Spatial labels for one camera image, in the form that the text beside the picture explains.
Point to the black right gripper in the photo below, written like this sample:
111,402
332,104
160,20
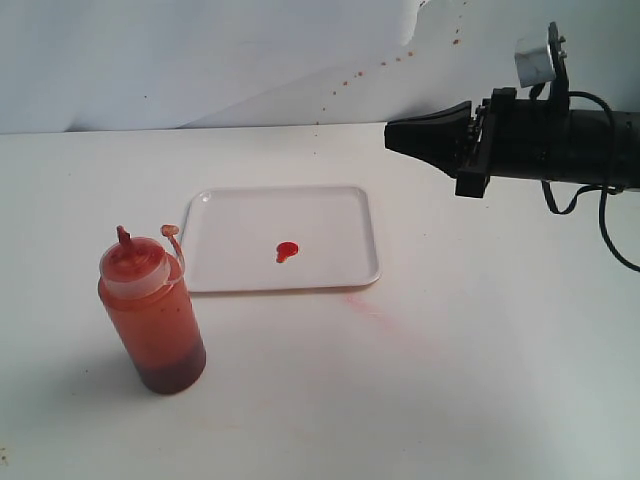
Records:
510,138

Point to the red sauce squeeze bottle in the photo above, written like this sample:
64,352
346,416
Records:
143,291

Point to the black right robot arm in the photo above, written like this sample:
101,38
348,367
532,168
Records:
595,148

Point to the red sauce blob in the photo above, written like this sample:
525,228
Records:
286,250

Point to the white rectangular tray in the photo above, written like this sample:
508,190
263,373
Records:
230,237

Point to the white backdrop cloth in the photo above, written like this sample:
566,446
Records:
130,65

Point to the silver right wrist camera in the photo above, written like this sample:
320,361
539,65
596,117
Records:
533,61

